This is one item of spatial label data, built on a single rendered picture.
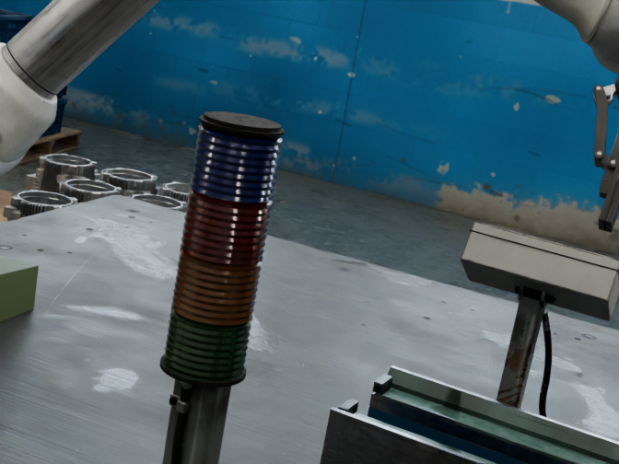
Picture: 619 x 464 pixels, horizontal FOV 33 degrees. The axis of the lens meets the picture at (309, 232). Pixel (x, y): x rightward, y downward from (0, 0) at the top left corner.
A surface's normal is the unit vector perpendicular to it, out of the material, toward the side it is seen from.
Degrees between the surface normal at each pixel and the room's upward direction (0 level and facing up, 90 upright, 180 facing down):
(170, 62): 90
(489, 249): 58
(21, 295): 90
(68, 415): 0
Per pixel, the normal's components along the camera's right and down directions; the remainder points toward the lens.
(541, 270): -0.28, -0.39
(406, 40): -0.36, 0.17
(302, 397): 0.17, -0.96
